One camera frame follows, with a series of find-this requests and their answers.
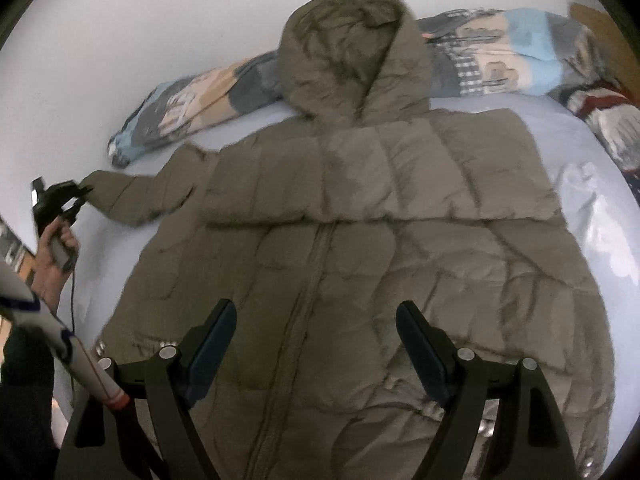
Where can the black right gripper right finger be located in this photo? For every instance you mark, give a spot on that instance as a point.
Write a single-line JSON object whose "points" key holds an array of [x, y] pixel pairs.
{"points": [[530, 440]]}

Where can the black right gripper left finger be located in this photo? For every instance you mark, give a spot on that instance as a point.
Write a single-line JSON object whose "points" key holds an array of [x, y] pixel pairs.
{"points": [[153, 436]]}

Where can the olive green puffer jacket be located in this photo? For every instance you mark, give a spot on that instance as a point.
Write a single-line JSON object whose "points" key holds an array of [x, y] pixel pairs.
{"points": [[319, 226]]}

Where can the person's left hand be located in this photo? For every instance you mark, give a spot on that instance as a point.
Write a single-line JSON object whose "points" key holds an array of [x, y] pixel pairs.
{"points": [[49, 280]]}

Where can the white red printed pillow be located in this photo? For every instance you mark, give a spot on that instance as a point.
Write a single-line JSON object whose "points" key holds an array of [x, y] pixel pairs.
{"points": [[612, 116]]}

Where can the patchwork cartoon blanket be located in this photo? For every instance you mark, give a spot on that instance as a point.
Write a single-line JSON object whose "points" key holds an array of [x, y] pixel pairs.
{"points": [[477, 53]]}

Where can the brown wooden headboard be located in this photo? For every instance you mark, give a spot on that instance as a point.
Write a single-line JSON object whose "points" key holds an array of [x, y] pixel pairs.
{"points": [[622, 64]]}

